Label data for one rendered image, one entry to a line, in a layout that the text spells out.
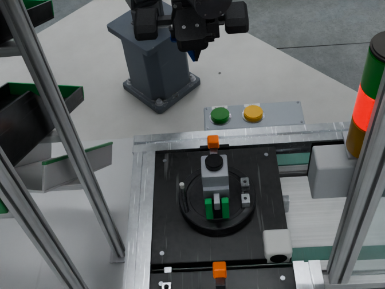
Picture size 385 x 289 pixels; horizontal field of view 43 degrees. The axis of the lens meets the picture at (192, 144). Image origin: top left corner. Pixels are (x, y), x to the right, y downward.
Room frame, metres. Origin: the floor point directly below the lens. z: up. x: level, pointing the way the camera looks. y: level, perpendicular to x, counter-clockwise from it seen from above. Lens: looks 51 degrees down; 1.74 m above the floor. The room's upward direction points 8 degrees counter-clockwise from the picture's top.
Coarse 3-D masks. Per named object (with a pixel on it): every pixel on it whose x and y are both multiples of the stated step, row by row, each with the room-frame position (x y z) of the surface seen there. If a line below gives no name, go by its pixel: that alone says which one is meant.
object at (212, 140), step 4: (208, 136) 0.56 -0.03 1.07; (212, 136) 0.56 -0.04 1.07; (216, 136) 0.56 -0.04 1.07; (208, 140) 0.55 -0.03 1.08; (212, 140) 0.55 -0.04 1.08; (216, 140) 0.54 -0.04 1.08; (208, 144) 0.54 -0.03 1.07; (212, 144) 0.54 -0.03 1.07; (216, 144) 0.54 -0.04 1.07; (212, 148) 0.54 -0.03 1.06; (216, 148) 0.54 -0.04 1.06; (212, 152) 0.53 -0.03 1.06; (216, 152) 0.53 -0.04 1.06
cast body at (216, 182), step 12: (204, 156) 0.51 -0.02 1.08; (216, 156) 0.50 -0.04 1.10; (204, 168) 0.48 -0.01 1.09; (216, 168) 0.47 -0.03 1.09; (204, 180) 0.46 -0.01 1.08; (216, 180) 0.46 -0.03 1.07; (228, 180) 0.46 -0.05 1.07; (204, 192) 0.46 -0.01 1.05; (216, 192) 0.46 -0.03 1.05; (228, 192) 0.46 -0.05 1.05; (216, 204) 0.44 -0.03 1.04
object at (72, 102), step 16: (0, 96) 0.58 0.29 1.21; (16, 96) 0.60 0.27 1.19; (32, 96) 0.46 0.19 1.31; (64, 96) 0.58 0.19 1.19; (80, 96) 0.57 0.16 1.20; (0, 112) 0.40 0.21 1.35; (16, 112) 0.43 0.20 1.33; (32, 112) 0.45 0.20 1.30; (0, 128) 0.39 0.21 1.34; (16, 128) 0.41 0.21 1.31; (32, 128) 0.44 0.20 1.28; (48, 128) 0.47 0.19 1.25; (0, 144) 0.38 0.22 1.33; (16, 144) 0.40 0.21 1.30; (32, 144) 0.42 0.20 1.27; (16, 160) 0.39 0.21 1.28
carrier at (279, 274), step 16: (176, 272) 0.36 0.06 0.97; (192, 272) 0.36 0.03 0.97; (208, 272) 0.35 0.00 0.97; (240, 272) 0.35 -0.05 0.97; (256, 272) 0.34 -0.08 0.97; (272, 272) 0.34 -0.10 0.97; (288, 272) 0.33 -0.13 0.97; (160, 288) 0.34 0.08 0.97; (176, 288) 0.33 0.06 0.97; (192, 288) 0.33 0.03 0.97; (208, 288) 0.33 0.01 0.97; (240, 288) 0.32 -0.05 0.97; (256, 288) 0.31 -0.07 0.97; (272, 288) 0.31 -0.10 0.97; (288, 288) 0.31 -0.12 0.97
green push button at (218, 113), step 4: (216, 108) 0.72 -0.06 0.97; (220, 108) 0.72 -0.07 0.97; (224, 108) 0.71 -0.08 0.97; (212, 112) 0.71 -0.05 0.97; (216, 112) 0.71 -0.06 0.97; (220, 112) 0.70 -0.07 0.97; (224, 112) 0.70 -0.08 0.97; (228, 112) 0.70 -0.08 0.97; (212, 116) 0.70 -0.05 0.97; (216, 116) 0.70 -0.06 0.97; (220, 116) 0.69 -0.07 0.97; (224, 116) 0.69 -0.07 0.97; (228, 116) 0.69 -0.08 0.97; (212, 120) 0.69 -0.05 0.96; (216, 120) 0.69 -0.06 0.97; (220, 120) 0.68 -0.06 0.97; (224, 120) 0.68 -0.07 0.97
